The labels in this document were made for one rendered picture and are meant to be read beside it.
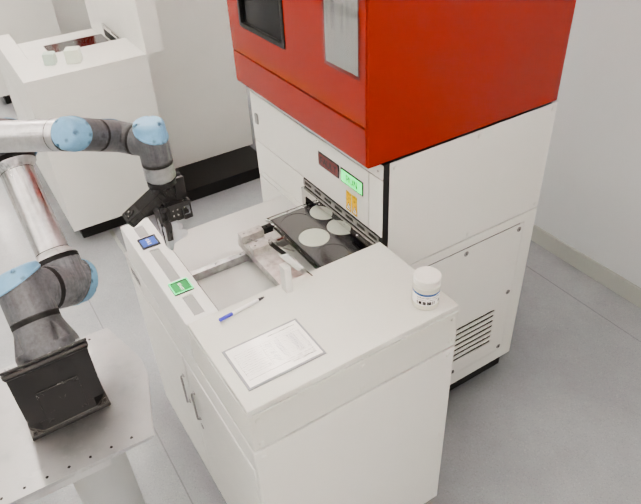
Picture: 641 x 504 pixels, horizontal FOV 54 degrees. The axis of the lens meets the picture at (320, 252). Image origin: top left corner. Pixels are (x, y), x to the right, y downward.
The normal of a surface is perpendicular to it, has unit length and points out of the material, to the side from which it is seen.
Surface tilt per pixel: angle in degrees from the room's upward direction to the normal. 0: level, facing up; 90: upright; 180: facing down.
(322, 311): 0
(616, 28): 90
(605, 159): 90
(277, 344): 0
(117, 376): 0
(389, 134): 90
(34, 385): 90
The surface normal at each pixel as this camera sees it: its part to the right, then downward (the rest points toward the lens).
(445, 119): 0.54, 0.50
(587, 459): -0.04, -0.80
